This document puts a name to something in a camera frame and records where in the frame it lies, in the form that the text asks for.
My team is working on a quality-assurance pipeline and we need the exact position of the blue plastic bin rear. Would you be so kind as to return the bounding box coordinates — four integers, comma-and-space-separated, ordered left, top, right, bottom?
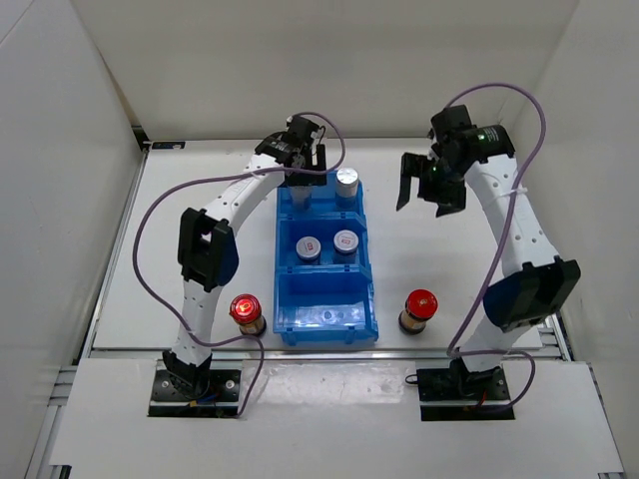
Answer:
277, 169, 365, 218

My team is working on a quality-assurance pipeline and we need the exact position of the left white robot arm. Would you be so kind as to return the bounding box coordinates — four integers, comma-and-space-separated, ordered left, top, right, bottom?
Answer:
163, 116, 325, 399

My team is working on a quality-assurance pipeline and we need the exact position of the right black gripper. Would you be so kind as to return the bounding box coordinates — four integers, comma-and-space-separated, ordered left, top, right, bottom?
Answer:
395, 154, 466, 220

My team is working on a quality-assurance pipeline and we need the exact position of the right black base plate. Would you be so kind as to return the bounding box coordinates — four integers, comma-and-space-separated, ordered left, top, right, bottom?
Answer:
415, 366, 515, 422

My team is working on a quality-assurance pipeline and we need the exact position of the silver cap bottle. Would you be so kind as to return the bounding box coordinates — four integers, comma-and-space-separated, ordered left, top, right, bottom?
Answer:
289, 186, 313, 211
335, 168, 359, 209

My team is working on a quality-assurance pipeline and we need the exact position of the blue plastic bin front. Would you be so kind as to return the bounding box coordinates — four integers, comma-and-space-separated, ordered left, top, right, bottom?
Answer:
273, 264, 379, 346

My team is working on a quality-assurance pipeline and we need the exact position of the blue plastic bin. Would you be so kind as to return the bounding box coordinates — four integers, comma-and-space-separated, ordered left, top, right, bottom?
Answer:
273, 264, 379, 346
275, 212, 372, 272
277, 169, 365, 218

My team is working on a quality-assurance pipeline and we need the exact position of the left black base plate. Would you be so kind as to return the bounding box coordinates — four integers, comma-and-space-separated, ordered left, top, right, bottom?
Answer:
147, 364, 242, 419

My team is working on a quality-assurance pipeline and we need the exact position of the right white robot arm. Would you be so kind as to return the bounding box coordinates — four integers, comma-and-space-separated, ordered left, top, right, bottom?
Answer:
396, 105, 581, 399

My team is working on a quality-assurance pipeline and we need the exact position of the blue plastic bin middle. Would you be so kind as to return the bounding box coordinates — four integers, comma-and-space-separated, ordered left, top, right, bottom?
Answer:
275, 212, 372, 272

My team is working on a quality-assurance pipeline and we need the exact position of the red cap jar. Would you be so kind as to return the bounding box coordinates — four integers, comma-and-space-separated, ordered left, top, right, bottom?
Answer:
397, 288, 438, 335
229, 293, 268, 337

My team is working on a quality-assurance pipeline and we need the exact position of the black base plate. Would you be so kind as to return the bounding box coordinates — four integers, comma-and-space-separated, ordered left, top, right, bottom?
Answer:
147, 364, 242, 419
415, 366, 515, 422

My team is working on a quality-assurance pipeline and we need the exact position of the spice jar red label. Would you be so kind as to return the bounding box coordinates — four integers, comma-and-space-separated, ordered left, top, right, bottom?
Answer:
296, 236, 321, 264
333, 230, 359, 264

